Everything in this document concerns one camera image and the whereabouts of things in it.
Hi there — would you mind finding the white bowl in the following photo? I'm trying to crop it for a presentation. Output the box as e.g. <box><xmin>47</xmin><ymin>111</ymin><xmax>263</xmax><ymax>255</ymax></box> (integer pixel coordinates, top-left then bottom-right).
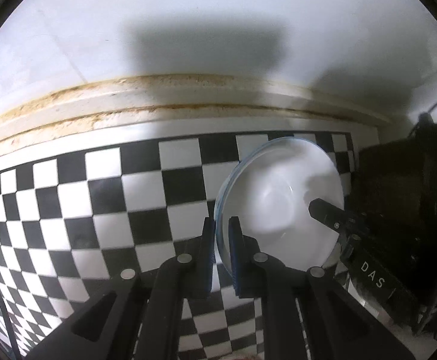
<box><xmin>214</xmin><ymin>136</ymin><xmax>345</xmax><ymax>271</ymax></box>

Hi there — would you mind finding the black white checkered mat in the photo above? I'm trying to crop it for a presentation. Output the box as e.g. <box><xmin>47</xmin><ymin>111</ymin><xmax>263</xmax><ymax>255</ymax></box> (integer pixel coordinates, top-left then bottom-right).
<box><xmin>0</xmin><ymin>130</ymin><xmax>359</xmax><ymax>360</ymax></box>

